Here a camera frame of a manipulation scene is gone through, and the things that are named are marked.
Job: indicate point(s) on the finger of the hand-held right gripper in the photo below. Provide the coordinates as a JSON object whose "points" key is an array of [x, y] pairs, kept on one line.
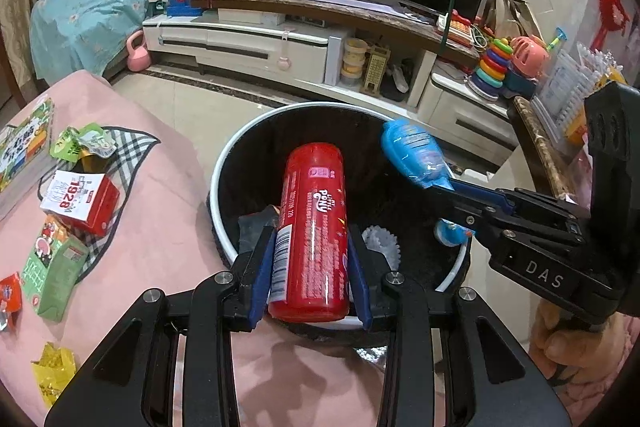
{"points": [[490, 198], [465, 212]]}

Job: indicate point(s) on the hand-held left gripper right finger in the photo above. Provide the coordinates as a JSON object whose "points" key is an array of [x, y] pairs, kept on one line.
{"points": [[361, 282]]}

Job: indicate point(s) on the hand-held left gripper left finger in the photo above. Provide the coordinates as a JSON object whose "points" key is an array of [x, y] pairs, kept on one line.
{"points": [[262, 277]]}

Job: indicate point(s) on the red cylindrical snack canister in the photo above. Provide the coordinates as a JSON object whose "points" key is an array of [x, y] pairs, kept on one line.
{"points": [[310, 232]]}

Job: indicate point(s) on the blue snack bag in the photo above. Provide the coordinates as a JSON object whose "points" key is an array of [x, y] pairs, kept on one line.
{"points": [[407, 152]]}

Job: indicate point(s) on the black white-rimmed trash bin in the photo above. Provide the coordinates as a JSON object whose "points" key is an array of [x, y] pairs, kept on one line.
{"points": [[320, 127]]}

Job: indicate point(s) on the person's right hand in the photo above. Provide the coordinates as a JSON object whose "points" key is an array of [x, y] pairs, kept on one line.
{"points": [[560, 342]]}

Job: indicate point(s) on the white pleated paper cup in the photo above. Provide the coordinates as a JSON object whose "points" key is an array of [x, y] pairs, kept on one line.
{"points": [[382, 247]]}

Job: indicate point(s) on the rainbow stacking rings toy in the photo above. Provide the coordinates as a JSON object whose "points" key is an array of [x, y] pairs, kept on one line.
{"points": [[492, 67]]}

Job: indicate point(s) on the white plastic rack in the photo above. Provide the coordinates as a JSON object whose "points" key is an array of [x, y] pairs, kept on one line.
{"points": [[570, 87]]}

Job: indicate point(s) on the pink plastic toy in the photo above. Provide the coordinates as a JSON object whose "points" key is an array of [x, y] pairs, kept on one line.
{"points": [[527, 54]]}

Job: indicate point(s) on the red toy telephone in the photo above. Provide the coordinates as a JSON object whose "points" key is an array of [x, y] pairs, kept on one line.
{"points": [[460, 27]]}

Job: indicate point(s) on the red and white carton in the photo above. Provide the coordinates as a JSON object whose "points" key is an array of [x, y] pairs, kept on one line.
{"points": [[95, 202]]}

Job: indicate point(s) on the tan handbag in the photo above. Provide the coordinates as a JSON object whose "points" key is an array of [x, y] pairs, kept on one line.
{"points": [[510, 14]]}

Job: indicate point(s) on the stacked yellow tubs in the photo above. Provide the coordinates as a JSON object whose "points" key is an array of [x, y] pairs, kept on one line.
{"points": [[354, 62]]}

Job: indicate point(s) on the green drink carton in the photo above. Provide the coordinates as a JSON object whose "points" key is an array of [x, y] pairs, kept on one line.
{"points": [[55, 277]]}

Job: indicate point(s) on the yellow snack wrapper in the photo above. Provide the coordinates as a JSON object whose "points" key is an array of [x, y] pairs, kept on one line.
{"points": [[55, 372]]}

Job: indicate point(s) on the green snack wrapper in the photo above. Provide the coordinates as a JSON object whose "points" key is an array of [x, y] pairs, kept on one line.
{"points": [[80, 139]]}

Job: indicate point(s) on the white TV cabinet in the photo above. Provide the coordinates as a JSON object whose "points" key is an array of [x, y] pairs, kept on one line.
{"points": [[240, 39]]}

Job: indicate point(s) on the red snack bag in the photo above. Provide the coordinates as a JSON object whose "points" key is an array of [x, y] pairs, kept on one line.
{"points": [[10, 297]]}

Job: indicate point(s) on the pink kettlebell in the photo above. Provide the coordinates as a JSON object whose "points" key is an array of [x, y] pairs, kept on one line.
{"points": [[138, 54]]}

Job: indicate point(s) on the children's picture book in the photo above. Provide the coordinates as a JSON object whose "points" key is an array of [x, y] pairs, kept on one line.
{"points": [[25, 147]]}

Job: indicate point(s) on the teal covered armchair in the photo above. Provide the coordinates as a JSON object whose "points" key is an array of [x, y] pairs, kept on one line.
{"points": [[85, 17]]}

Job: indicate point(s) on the red tassel wall decoration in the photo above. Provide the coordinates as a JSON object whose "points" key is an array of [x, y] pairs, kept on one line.
{"points": [[612, 7]]}

